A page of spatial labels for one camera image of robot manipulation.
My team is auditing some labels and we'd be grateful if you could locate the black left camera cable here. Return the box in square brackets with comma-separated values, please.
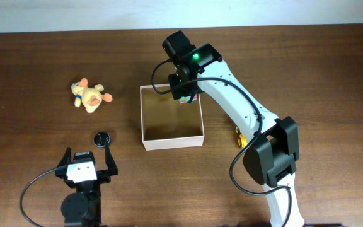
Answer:
[19, 166, 60, 227]

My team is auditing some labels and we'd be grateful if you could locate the black round lid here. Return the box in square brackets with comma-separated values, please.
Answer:
[93, 132, 111, 148]

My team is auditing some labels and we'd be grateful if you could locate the yellow plush duck toy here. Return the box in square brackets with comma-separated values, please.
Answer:
[71, 78, 113, 114]

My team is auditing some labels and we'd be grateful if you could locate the colourful puzzle cube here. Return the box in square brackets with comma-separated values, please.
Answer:
[179, 95, 198, 105]

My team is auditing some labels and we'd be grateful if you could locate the yellow grey toy truck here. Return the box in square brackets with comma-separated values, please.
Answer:
[235, 126, 248, 148]

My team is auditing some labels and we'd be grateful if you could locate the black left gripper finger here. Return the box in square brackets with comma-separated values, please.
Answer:
[105, 144, 118, 175]
[57, 147, 71, 167]

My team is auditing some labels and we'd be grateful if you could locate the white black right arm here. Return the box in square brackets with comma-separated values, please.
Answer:
[162, 30, 305, 226]

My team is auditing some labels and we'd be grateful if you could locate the black camera cable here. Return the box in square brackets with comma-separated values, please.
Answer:
[19, 166, 60, 227]
[151, 58, 293, 227]

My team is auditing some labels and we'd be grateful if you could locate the black right camera cable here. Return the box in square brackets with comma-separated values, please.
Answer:
[151, 58, 293, 227]

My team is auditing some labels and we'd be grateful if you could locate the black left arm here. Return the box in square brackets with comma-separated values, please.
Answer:
[55, 143, 118, 227]

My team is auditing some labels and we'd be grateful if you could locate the pink cardboard box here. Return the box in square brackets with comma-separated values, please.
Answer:
[139, 85, 205, 151]

